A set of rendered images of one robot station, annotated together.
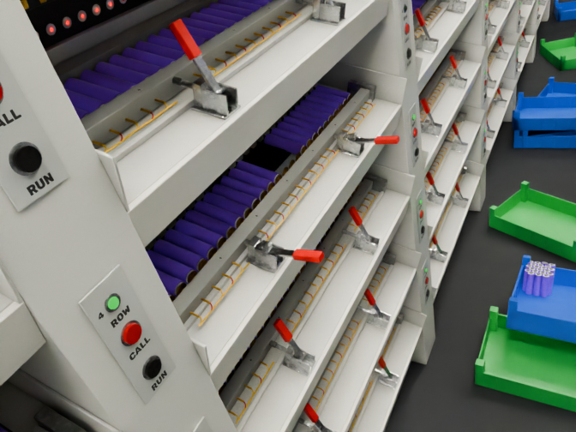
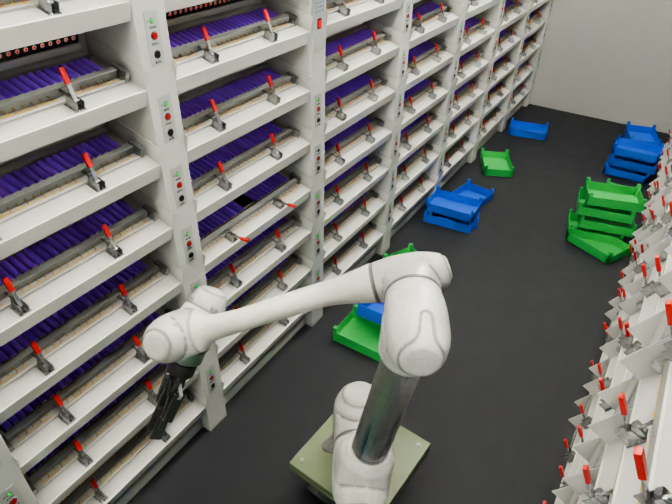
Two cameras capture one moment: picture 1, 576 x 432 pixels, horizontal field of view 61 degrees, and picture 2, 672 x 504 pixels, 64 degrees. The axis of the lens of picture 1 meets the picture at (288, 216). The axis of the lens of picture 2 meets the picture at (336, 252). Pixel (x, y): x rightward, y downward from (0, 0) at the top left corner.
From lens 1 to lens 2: 1.30 m
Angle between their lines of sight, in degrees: 5
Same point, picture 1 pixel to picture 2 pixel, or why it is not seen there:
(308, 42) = (263, 166)
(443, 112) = (350, 193)
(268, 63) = (246, 172)
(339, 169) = (270, 212)
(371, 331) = (277, 290)
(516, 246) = not seen: hidden behind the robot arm
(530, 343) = (369, 327)
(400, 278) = (301, 271)
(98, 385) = (179, 253)
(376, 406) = (273, 331)
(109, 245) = (190, 220)
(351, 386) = not seen: hidden behind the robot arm
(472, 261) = not seen: hidden behind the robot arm
